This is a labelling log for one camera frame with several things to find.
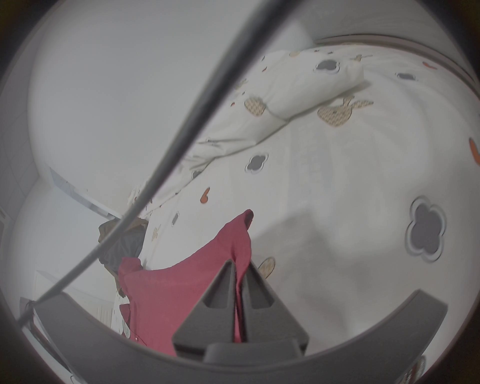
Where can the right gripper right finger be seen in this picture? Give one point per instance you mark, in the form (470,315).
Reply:
(273,318)

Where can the red shirt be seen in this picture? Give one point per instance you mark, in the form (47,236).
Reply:
(168,296)

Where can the grey garment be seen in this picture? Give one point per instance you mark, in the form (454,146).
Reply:
(127,247)

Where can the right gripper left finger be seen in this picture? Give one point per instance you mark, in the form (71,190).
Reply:
(210,318)

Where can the white printed quilt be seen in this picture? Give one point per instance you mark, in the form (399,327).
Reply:
(300,86)

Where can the bed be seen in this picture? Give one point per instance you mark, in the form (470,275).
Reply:
(337,206)

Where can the white cabinet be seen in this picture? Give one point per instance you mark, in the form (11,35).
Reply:
(107,318)

